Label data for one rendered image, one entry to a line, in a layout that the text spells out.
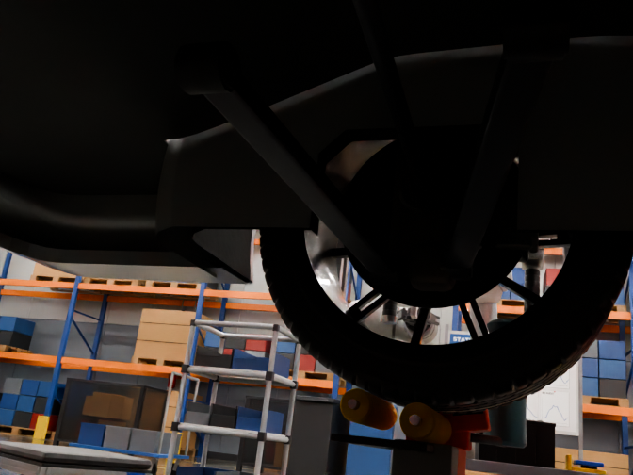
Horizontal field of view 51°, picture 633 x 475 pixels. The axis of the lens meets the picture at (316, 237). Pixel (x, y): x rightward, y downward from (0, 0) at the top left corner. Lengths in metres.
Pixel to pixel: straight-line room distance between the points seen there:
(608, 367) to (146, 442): 7.36
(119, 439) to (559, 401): 4.57
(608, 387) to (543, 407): 3.72
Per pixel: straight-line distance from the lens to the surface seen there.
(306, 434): 7.75
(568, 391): 7.75
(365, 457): 7.58
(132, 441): 6.77
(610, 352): 11.42
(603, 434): 12.37
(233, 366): 3.48
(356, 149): 1.34
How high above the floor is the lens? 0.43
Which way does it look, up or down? 18 degrees up
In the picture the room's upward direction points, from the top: 7 degrees clockwise
